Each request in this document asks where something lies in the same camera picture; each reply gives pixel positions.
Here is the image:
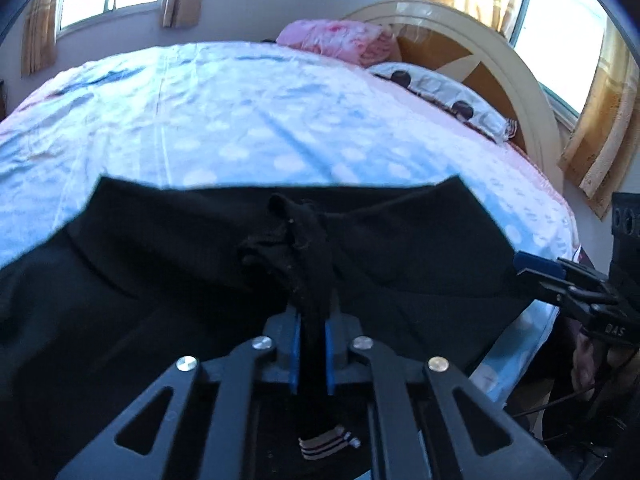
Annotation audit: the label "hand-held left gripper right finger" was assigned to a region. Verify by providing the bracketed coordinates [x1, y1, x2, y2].
[324, 305, 573, 480]

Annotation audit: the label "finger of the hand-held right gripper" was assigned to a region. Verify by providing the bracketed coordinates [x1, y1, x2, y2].
[517, 267, 621, 311]
[513, 252, 608, 291]

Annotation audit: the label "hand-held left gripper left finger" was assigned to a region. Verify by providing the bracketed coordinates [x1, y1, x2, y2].
[55, 307, 302, 480]

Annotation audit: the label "black pants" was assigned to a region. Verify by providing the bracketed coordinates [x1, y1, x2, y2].
[0, 174, 531, 480]

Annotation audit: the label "person's right hand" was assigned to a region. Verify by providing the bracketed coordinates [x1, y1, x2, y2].
[572, 332, 608, 393]

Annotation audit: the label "cream and wood headboard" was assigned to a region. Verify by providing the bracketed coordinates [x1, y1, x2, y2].
[340, 0, 565, 193]

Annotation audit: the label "white patterned pillow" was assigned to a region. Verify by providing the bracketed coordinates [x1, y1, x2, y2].
[367, 61, 508, 145]

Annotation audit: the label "large bright window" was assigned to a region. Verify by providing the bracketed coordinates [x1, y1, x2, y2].
[510, 0, 618, 131]

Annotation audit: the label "bed with polka-dot sheet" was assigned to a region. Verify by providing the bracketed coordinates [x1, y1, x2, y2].
[0, 41, 581, 396]

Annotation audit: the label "pink floral folded blanket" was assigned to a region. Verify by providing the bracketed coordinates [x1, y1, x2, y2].
[276, 20, 403, 68]

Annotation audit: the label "black cable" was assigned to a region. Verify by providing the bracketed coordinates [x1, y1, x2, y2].
[507, 385, 608, 421]

